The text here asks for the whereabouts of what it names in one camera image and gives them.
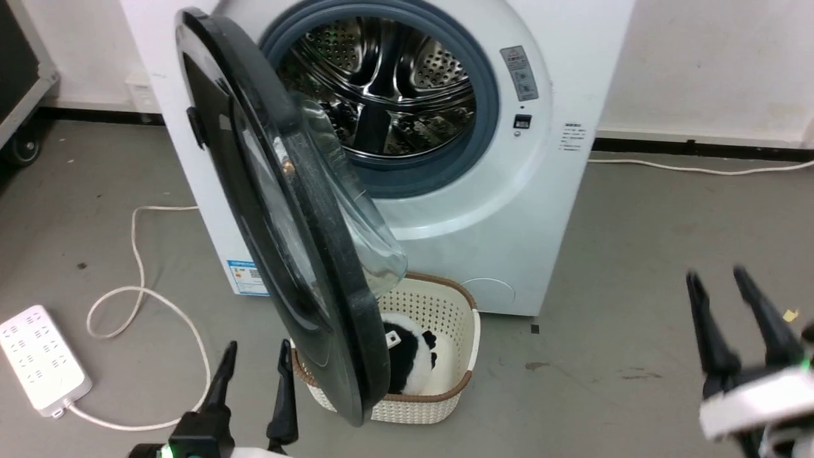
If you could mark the black round washing machine door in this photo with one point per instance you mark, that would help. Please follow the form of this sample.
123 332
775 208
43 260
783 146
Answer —
318 254

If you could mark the white wall socket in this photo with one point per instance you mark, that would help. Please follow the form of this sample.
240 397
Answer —
143 95

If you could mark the black and white panda plush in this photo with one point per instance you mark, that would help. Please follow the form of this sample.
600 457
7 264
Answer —
410 356

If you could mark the grey warning sticker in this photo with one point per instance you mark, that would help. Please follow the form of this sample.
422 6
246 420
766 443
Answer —
520 71

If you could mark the cream perforated laundry basket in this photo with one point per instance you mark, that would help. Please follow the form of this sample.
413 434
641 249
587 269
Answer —
448 305

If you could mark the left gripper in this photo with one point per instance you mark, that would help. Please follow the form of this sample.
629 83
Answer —
200 436

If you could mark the white power strip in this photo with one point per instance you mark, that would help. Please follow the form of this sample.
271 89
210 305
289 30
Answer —
38 356

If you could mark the black wheeled flight case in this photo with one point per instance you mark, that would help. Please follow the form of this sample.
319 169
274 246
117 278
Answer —
16 70

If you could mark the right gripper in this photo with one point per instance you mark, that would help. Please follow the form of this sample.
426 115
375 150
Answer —
763 404

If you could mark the blue energy label sticker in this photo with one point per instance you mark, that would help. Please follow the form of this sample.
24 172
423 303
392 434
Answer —
245 278

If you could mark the small yellow floor scrap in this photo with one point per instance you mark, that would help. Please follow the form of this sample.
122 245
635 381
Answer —
790 315

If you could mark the white front-load washing machine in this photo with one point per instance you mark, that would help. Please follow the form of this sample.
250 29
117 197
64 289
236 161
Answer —
509 210

